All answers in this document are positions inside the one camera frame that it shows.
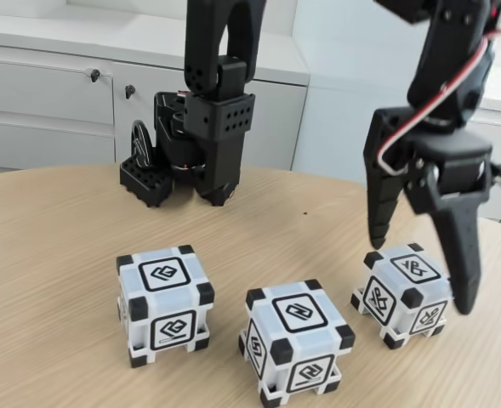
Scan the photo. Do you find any white cube with zigzag symbol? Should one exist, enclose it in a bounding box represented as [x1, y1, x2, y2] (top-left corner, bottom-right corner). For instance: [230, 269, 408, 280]
[237, 278, 356, 405]

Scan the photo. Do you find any red and white servo cable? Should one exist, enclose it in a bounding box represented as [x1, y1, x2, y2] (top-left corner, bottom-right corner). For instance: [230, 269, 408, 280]
[377, 0, 501, 176]

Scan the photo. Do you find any white drawer cabinet with locks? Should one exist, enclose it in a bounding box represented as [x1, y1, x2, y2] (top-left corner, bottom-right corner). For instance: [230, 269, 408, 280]
[0, 42, 310, 176]

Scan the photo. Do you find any white cube with lamp symbol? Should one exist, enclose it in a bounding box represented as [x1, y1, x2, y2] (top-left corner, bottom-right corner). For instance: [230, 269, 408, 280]
[350, 242, 454, 350]

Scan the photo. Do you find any white cube with paperclip symbol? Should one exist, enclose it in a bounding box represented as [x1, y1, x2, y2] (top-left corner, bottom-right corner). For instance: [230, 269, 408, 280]
[115, 244, 216, 369]

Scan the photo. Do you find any black round clamp knob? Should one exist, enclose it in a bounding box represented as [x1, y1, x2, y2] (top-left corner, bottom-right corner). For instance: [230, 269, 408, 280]
[129, 120, 154, 169]

